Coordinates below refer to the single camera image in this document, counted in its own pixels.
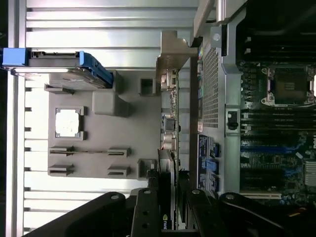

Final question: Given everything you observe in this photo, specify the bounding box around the beige expansion slot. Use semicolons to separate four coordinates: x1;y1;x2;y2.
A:
240;192;282;200

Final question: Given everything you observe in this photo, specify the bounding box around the grey parts rack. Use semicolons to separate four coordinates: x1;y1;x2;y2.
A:
44;70;163;182

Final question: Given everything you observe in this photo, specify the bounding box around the green motherboard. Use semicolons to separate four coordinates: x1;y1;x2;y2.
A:
237;59;316;205

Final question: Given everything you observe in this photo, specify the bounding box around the blue expansion slot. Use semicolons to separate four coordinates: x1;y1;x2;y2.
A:
240;145;306;155

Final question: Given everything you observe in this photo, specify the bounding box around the black RAM slot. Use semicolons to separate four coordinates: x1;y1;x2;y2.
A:
240;115;316;122
240;127;316;135
240;110;316;116
240;121;316;128

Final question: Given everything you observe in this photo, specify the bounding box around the silver CPU chip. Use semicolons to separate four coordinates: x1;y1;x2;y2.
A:
55;110;82;138

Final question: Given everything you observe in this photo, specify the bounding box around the silver chipset heatsink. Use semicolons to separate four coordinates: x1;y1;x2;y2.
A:
305;160;316;187

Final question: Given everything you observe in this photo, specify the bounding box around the black open PC case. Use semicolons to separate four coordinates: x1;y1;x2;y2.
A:
190;0;316;207

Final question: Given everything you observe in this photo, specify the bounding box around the CPU socket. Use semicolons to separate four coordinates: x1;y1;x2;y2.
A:
261;63;316;106

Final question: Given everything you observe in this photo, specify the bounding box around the hard disk with blue caddy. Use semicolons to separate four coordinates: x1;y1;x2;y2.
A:
1;48;114;89

